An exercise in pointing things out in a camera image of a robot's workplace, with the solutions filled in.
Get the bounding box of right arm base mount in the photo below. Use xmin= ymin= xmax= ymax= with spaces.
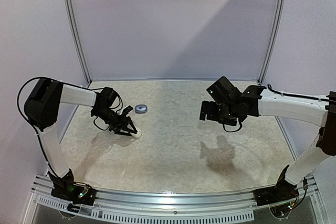
xmin=253 ymin=165 xmax=308 ymax=210

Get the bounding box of aluminium front rail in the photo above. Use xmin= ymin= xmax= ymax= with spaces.
xmin=23 ymin=175 xmax=328 ymax=223

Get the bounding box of purple earbud charging case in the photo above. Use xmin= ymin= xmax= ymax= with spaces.
xmin=134 ymin=104 xmax=148 ymax=114

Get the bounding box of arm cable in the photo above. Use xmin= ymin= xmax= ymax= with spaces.
xmin=16 ymin=77 xmax=124 ymax=177
xmin=223 ymin=83 xmax=331 ymax=133

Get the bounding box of white earbud charging case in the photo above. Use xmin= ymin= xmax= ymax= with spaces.
xmin=132 ymin=130 xmax=142 ymax=138

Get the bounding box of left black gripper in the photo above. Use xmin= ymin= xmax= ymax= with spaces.
xmin=93 ymin=106 xmax=138 ymax=136

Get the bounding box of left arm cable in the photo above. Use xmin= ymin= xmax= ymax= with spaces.
xmin=16 ymin=77 xmax=124 ymax=177

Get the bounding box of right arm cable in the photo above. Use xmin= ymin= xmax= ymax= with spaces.
xmin=223 ymin=83 xmax=331 ymax=133

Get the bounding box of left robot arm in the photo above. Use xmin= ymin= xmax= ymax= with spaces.
xmin=22 ymin=77 xmax=141 ymax=179

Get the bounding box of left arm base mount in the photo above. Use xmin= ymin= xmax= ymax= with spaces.
xmin=48 ymin=170 xmax=97 ymax=206

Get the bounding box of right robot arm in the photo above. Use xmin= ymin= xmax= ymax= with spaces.
xmin=199 ymin=77 xmax=335 ymax=201

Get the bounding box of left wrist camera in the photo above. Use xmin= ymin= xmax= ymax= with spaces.
xmin=118 ymin=105 xmax=133 ymax=115

